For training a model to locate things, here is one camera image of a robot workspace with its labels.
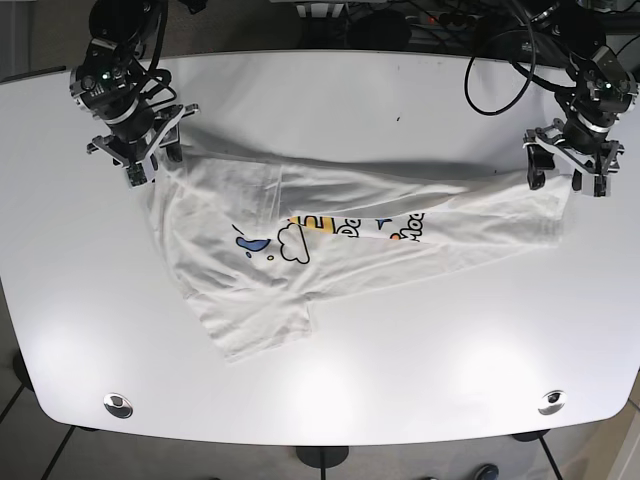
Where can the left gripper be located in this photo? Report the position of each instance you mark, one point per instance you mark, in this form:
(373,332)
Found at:
(581,140)

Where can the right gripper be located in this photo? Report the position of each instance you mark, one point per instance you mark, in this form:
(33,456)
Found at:
(139,107)

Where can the white printed T-shirt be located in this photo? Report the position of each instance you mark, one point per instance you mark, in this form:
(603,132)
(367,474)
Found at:
(252,242)

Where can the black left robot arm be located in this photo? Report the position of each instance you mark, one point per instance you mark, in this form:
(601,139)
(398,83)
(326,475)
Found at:
(575,37)

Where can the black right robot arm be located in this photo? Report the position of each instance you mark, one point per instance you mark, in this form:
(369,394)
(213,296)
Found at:
(126,34)

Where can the power strip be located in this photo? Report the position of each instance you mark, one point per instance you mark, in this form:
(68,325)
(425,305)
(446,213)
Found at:
(445,19)

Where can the right chrome table grommet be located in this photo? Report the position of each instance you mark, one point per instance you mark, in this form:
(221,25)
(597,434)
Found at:
(552,402)

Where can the chrome table grommet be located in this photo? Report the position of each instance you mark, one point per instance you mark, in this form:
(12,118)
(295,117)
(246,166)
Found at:
(552,402)
(117,405)

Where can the left chrome table grommet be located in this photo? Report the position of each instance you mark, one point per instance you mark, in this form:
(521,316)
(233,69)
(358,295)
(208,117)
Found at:
(117,405)

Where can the dark shoe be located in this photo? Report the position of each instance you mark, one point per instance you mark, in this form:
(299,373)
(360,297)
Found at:
(487,472)

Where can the black table base foot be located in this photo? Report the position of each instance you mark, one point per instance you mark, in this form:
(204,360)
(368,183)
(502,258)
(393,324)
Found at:
(322,456)

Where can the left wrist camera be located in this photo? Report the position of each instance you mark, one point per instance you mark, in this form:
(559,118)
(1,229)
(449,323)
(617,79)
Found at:
(600,186)

